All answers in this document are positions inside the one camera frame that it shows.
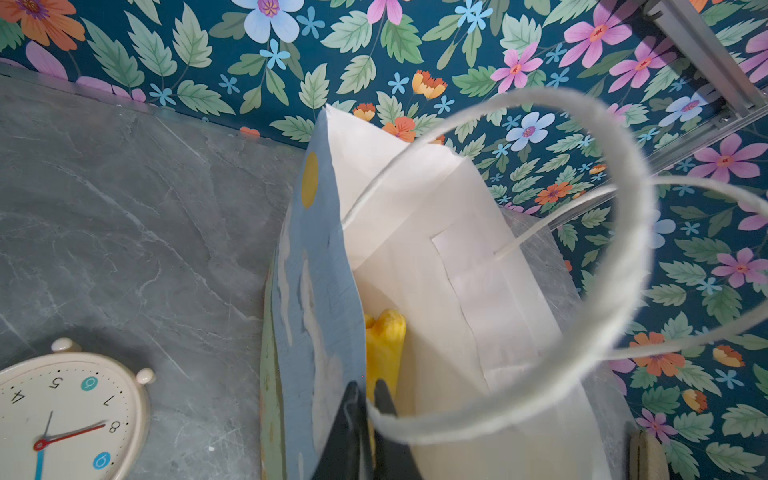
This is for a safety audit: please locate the green painted paper bag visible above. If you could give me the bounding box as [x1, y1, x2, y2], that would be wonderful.
[259, 88, 768, 480]

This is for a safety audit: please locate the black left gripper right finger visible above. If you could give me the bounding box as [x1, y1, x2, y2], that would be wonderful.
[373, 380, 423, 480]

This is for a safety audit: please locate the striped yellow bread roll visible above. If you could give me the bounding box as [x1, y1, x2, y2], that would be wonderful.
[364, 309, 407, 402]

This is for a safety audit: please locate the pink round alarm clock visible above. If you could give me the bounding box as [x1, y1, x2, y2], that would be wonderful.
[1, 337, 156, 480]

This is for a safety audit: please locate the tan sponge block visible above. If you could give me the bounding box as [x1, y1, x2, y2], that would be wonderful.
[628, 431, 670, 480]

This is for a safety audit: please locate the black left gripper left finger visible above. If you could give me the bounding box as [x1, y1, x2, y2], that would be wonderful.
[311, 382, 374, 480]

